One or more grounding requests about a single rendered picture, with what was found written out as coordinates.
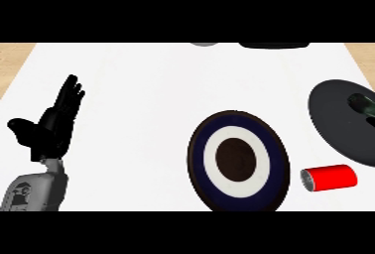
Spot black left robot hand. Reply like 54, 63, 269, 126
6, 73, 87, 163

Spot navy and white round pan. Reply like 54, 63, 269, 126
186, 110, 291, 212

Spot dark grey round plate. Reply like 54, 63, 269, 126
305, 78, 375, 168

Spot dark green eggplant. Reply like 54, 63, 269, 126
345, 92, 375, 128

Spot black object at edge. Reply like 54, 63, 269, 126
238, 42, 311, 50

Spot red can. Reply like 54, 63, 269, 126
298, 164, 359, 192

